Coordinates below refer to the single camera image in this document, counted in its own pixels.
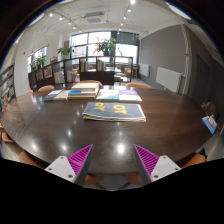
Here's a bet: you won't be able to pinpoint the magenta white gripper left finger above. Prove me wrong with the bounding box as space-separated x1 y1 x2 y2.
46 145 93 186

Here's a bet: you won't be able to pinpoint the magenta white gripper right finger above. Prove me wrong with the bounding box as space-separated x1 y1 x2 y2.
134 145 180 185

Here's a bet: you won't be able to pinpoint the navy towel yellow letters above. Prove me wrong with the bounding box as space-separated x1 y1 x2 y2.
82 102 146 122

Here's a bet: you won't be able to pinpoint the orange chair near right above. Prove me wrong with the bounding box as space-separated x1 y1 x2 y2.
184 154 206 168

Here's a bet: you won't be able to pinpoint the orange chair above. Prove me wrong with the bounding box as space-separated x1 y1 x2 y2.
19 151 44 169
79 80 103 87
125 82 152 89
184 154 206 168
38 85 55 92

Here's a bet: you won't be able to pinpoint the orange chair near left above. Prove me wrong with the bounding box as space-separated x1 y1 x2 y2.
19 151 44 169

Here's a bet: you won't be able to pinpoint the blue booklet at right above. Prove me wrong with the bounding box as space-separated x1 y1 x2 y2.
202 115 217 133

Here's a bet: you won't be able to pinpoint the blue cover book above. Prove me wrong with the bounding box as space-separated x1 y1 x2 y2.
44 89 62 101

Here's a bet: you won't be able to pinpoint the purple cover magazine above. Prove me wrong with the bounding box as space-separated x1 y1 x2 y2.
119 90 142 102

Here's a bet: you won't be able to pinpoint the stack of beige books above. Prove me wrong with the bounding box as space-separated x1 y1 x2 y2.
68 83 99 98

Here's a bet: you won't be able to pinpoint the colourful open magazine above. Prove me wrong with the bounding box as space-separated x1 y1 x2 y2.
96 89 119 100

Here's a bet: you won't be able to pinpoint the orange chair far left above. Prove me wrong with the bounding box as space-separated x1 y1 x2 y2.
38 85 55 92

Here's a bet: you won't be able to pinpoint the orange chair far right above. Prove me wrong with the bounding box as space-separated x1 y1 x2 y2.
125 82 152 89

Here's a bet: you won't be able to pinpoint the orange chair far middle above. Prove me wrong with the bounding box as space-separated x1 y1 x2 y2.
79 80 103 87

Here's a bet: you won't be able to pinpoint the dark wooden bookshelf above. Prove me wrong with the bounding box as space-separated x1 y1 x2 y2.
28 56 133 91

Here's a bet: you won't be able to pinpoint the potted plant left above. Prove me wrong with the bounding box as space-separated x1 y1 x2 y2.
57 45 74 60

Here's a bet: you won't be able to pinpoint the potted plant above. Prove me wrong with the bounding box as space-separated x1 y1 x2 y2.
95 37 117 56
57 45 74 60

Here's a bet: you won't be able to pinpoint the potted plant centre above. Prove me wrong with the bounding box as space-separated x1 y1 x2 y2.
95 37 117 56

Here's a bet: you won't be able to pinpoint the ceiling air conditioner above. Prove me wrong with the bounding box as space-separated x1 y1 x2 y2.
83 12 105 24

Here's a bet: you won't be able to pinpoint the white wall radiator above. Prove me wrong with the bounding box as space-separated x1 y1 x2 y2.
156 67 181 92

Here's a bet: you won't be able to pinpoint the left wall bookshelf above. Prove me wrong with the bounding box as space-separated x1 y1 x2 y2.
0 65 15 111

